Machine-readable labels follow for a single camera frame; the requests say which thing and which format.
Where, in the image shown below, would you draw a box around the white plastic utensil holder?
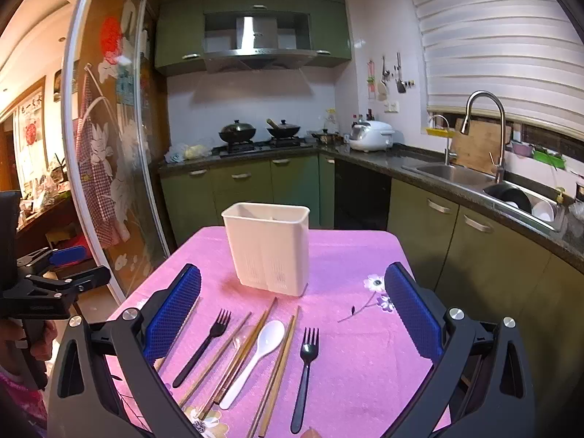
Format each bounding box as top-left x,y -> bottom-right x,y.
221,201 -> 312,298

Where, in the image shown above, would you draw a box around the small steel faucet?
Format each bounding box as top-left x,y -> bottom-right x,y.
429,114 -> 454,165

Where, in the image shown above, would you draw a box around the black pan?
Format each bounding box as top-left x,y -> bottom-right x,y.
490,185 -> 532,214

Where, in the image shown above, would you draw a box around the gas stove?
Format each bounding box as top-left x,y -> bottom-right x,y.
219,137 -> 315,158

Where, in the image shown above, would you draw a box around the green wall cabinets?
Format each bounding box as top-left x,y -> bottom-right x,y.
154,0 -> 353,77

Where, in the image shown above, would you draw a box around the tall steel faucet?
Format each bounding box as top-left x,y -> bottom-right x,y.
460,91 -> 507,183

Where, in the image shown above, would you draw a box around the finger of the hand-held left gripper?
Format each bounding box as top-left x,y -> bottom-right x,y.
25,265 -> 112,303
17,245 -> 91,269

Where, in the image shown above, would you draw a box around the green base cabinet under sink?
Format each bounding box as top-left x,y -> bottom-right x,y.
388,178 -> 584,438

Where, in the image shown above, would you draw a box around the clear plastic spoon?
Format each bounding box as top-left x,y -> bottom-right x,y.
196,326 -> 263,420

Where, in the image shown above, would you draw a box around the person's left forearm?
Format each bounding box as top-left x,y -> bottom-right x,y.
0,360 -> 50,438

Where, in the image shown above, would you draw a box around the black built-in appliance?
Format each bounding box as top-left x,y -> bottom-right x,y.
335,160 -> 392,231

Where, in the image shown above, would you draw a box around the person's left hand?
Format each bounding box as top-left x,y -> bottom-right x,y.
0,317 -> 58,363

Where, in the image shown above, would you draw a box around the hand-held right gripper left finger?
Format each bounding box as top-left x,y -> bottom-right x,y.
46,262 -> 204,438

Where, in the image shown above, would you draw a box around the wall scroll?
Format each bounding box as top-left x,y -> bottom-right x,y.
14,91 -> 49,178

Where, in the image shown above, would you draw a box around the pink floral tablecloth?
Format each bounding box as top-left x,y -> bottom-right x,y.
107,226 -> 452,438

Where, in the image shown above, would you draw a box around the flower print glass door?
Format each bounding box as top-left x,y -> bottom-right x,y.
61,0 -> 172,302

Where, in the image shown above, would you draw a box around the white plastic spoon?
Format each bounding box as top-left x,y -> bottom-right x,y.
219,320 -> 286,410

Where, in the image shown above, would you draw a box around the wooden cutting board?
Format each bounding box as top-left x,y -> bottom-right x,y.
449,119 -> 512,174

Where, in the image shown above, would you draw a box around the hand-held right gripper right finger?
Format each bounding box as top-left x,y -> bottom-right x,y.
384,261 -> 538,438

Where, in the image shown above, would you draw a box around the green base cabinet under stove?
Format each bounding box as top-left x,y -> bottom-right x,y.
160,153 -> 336,247

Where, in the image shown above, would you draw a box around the steel sink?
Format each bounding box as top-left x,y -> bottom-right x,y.
401,162 -> 566,233

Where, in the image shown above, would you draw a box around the steel range hood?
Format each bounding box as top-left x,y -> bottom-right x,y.
203,11 -> 318,74

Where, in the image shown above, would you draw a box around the black wok with lid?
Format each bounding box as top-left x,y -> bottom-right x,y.
266,119 -> 303,140
218,119 -> 257,143

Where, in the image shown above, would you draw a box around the white window blind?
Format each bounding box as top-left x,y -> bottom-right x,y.
401,0 -> 584,131

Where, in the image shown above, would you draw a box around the white rice cooker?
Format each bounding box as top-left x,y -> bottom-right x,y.
349,121 -> 395,152

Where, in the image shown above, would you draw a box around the dark stone countertop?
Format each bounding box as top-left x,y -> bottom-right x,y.
157,139 -> 584,274

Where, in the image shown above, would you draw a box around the plastic bags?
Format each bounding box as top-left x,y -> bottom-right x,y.
164,143 -> 213,164

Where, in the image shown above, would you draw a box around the black plastic fork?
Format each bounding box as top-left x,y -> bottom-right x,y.
172,309 -> 232,388
290,327 -> 320,434

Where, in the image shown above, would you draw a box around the green container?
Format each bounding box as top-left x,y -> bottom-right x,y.
534,148 -> 566,165

